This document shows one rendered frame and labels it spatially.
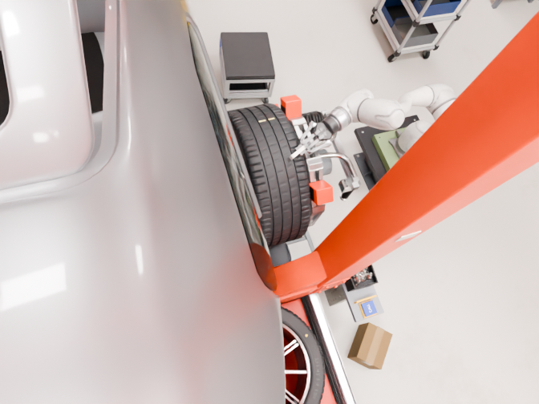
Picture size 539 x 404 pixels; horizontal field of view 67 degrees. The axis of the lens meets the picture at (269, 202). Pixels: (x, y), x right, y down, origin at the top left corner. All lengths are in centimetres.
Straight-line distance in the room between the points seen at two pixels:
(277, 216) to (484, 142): 99
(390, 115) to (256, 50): 164
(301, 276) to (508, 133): 124
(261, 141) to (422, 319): 178
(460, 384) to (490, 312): 54
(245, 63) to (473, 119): 225
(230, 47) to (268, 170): 159
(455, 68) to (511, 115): 326
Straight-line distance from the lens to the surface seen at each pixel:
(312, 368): 215
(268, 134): 167
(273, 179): 162
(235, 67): 294
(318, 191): 166
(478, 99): 87
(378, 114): 162
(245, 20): 373
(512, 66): 82
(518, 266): 345
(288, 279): 190
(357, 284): 222
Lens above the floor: 259
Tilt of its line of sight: 67 degrees down
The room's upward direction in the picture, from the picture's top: 21 degrees clockwise
